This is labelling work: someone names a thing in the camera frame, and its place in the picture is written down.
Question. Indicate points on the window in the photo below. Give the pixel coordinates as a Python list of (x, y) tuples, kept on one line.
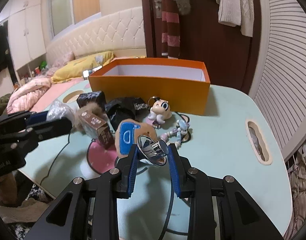
[(64, 14)]

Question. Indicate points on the pink floral quilt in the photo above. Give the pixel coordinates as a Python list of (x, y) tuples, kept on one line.
[(25, 97)]

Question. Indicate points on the maroon pink striped scarf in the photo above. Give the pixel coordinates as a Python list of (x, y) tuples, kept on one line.
[(170, 29)]

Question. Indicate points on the white wardrobe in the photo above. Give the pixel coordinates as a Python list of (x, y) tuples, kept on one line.
[(25, 35)]

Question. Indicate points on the yellow pillow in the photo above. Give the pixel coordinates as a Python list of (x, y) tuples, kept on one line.
[(75, 68)]

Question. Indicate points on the white louvered cabinet door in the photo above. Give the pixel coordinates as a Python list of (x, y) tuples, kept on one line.
[(279, 84)]

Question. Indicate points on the brown patterned small box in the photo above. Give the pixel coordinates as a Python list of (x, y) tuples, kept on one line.
[(97, 128)]

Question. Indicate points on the orange cardboard box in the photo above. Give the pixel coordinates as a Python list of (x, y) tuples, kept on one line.
[(184, 84)]

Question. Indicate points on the dark brown wooden door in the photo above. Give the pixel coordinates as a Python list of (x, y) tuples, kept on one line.
[(229, 56)]

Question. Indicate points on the black glossy pouch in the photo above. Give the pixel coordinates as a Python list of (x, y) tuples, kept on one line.
[(97, 97)]

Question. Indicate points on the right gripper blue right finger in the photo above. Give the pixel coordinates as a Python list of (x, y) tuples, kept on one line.
[(177, 172)]

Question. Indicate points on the pink duvet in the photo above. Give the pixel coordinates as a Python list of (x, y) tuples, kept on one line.
[(57, 90)]

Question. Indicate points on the beige fur pompom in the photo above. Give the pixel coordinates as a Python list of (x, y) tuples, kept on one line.
[(84, 113)]

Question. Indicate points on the shiny metal round object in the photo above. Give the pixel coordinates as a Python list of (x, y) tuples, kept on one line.
[(152, 152)]

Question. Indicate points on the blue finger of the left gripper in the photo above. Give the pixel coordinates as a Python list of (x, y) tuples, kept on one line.
[(51, 129), (36, 118)]

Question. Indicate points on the cartoon old man figurine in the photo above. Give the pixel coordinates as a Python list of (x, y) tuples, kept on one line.
[(159, 111)]

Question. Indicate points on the cream tufted headboard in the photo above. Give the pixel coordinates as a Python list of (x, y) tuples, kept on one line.
[(121, 32)]

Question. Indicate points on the clear plastic bag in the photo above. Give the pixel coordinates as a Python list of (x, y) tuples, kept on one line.
[(59, 110)]

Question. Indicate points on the brown plush with blue patch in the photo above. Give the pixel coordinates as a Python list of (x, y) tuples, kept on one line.
[(127, 134)]

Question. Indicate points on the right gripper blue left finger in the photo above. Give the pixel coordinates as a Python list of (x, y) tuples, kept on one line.
[(128, 168)]

